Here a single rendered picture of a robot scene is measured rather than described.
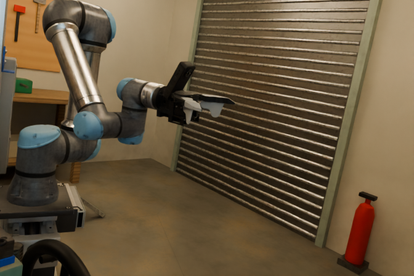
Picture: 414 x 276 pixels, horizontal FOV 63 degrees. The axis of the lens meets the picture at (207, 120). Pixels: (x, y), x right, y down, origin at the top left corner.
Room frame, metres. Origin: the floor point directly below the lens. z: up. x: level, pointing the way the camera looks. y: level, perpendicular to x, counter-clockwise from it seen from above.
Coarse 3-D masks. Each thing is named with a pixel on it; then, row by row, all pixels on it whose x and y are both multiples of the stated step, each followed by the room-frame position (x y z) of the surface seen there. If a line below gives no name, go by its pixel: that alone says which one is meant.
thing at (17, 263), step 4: (16, 260) 0.51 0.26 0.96; (12, 264) 0.49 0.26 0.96; (16, 264) 0.49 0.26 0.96; (20, 264) 0.50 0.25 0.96; (0, 268) 0.48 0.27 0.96; (4, 268) 0.48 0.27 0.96; (8, 268) 0.48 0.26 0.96; (12, 268) 0.49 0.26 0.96; (16, 268) 0.49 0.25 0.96; (20, 268) 0.50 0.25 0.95; (0, 272) 0.47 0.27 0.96; (4, 272) 0.48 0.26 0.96; (8, 272) 0.48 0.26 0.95; (12, 272) 0.49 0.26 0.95; (16, 272) 0.49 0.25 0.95; (20, 272) 0.50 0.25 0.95
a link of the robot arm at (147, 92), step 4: (148, 84) 0.96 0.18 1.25; (152, 84) 0.96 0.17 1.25; (156, 84) 0.95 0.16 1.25; (160, 84) 0.96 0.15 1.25; (144, 88) 0.95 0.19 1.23; (148, 88) 0.95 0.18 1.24; (152, 88) 0.94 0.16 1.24; (144, 92) 0.95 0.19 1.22; (148, 92) 0.94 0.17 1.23; (152, 92) 0.94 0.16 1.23; (144, 96) 0.94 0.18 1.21; (148, 96) 0.94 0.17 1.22; (152, 96) 0.94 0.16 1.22; (144, 100) 0.95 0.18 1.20; (148, 100) 0.94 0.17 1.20; (144, 104) 0.96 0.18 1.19; (148, 104) 0.94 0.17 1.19; (152, 104) 0.94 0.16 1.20; (152, 108) 0.96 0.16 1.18
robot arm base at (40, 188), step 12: (12, 180) 1.01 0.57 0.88; (24, 180) 0.99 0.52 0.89; (36, 180) 1.00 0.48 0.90; (48, 180) 1.03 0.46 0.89; (12, 192) 0.99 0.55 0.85; (24, 192) 0.98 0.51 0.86; (36, 192) 0.99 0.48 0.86; (48, 192) 1.02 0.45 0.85; (24, 204) 0.98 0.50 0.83; (36, 204) 0.99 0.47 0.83; (48, 204) 1.02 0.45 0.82
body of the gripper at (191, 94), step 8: (160, 88) 0.93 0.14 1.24; (160, 96) 0.94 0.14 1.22; (192, 96) 0.89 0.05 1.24; (160, 104) 0.94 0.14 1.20; (168, 104) 0.93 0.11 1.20; (176, 104) 0.89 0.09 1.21; (160, 112) 0.94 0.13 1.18; (168, 112) 0.92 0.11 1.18; (176, 112) 0.89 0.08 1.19; (184, 112) 0.87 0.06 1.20; (168, 120) 0.90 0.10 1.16; (176, 120) 0.90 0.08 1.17; (184, 120) 0.88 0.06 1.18; (192, 120) 0.91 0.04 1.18
